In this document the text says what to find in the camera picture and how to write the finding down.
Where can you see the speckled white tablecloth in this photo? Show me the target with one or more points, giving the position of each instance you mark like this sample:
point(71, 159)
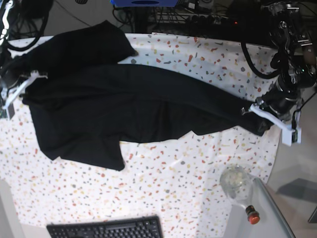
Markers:
point(178, 180)

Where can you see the black keyboard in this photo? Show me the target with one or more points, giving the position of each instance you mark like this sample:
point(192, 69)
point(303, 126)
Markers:
point(144, 227)

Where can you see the clear glass bottle red cap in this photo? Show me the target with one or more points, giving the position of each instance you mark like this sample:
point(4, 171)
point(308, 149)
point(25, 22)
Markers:
point(237, 185)

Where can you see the black power strip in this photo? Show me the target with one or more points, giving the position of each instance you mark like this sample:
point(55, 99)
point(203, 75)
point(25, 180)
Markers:
point(205, 19)

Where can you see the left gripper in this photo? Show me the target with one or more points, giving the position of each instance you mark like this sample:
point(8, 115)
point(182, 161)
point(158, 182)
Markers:
point(277, 101)

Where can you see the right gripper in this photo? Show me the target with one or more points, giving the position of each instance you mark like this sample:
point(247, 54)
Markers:
point(11, 77)

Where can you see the dark navy t-shirt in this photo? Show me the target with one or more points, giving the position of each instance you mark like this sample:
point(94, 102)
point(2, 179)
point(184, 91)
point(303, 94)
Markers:
point(91, 100)

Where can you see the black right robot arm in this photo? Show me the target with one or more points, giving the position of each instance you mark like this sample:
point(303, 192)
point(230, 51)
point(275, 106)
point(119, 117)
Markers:
point(10, 11)

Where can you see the blue box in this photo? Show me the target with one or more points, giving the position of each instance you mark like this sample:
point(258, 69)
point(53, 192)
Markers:
point(145, 3)

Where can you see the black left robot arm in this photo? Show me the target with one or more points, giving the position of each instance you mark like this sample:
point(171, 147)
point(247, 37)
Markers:
point(294, 64)

